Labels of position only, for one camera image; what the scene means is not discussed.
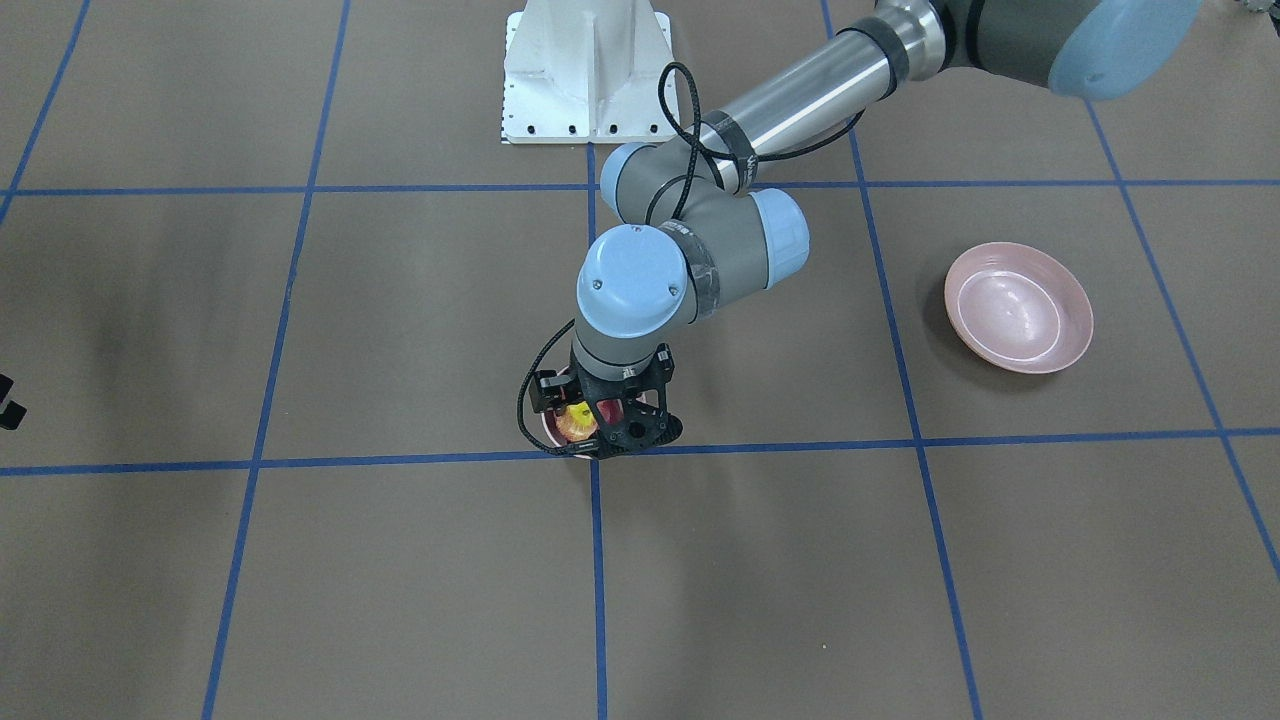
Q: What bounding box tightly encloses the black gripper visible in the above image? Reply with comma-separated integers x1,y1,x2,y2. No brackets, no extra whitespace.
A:
570,345,684,460

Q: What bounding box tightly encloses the red yellow apple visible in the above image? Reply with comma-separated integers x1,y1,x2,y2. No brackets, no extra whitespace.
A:
553,402,598,445

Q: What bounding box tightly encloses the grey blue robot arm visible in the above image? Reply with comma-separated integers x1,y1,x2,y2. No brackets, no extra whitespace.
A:
517,1,1201,460

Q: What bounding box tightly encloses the pink bowl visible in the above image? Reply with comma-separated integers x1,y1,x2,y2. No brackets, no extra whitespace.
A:
943,242,1094,375

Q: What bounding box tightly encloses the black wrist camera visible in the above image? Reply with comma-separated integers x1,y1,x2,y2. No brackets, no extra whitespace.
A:
526,370,576,414

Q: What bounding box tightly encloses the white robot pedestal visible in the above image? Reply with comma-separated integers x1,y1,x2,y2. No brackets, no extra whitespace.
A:
500,1,678,145

